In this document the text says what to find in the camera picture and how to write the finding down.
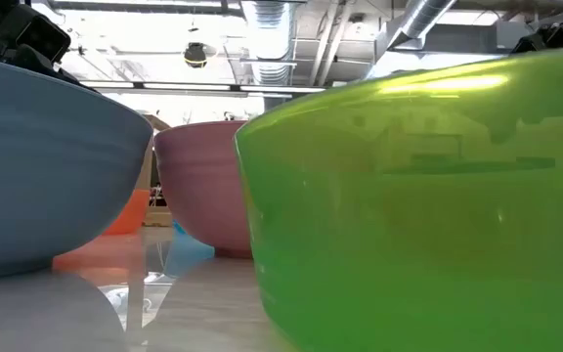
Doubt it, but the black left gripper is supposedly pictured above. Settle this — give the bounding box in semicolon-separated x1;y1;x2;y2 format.
10;44;98;93

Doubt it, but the large blue-grey bowl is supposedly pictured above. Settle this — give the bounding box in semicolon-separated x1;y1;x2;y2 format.
0;54;154;281

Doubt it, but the small orange bowl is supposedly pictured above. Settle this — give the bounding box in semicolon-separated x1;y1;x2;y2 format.
101;188;152;237

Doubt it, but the large light pink bowl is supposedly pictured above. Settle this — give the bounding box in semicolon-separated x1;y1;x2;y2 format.
152;120;253;259

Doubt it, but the long ceiling light strip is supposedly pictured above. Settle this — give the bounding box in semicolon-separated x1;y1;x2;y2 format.
80;80;326;97

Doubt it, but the small green bowl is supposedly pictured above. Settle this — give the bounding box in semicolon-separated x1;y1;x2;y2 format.
234;47;563;352

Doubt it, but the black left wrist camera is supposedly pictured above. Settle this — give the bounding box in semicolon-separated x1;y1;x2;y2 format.
0;4;72;65

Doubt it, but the smooth silver ceiling duct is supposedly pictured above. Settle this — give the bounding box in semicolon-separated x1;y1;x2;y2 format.
367;0;458;79

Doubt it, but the black dome ceiling camera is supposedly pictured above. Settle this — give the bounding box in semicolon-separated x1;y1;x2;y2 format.
183;42;209;69

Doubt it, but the ribbed silver ceiling duct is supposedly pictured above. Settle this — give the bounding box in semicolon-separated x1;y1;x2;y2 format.
239;0;297;87

